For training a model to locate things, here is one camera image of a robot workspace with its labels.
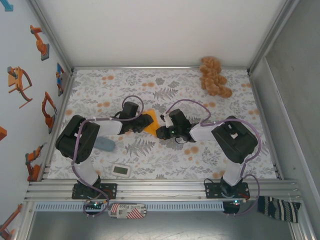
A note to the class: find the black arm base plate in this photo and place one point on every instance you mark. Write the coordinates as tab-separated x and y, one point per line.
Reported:
112	191
210	191

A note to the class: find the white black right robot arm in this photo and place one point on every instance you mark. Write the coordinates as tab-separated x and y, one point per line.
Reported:
235	140

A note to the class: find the white digital timer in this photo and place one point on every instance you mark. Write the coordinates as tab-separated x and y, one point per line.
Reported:
121	170

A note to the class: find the black controller board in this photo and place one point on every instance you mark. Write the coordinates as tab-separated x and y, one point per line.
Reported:
230	207
93	205

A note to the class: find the wide aluminium extrusion rail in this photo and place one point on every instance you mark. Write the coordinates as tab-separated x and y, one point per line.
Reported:
162	190

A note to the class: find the orange claw sticker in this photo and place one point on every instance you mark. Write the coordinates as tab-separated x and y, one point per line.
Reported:
16	80

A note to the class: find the blue orange wall sticker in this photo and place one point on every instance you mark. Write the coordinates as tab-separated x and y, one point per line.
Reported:
59	75

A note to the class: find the aluminium frame post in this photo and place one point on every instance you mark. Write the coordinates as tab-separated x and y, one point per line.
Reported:
53	37
270	37

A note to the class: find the thin aluminium frame rail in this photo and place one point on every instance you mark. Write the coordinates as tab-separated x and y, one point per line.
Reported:
160	67

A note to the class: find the red white striped label card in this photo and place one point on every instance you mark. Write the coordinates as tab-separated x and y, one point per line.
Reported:
127	211

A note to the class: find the floral patterned table mat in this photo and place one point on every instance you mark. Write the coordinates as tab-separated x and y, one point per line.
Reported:
150	155

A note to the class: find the brown teddy bear plush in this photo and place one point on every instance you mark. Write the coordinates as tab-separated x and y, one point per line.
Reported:
212	77

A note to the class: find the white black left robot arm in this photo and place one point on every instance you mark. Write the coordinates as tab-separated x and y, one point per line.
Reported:
75	140

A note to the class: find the black white striped sock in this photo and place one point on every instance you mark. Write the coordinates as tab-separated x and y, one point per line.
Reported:
277	208

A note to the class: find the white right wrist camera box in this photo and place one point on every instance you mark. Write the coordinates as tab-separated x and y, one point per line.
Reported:
167	121

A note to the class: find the orange block sticker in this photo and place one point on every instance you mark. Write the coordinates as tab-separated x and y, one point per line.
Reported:
2	133

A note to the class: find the blue sponge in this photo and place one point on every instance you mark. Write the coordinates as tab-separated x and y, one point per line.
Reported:
106	145

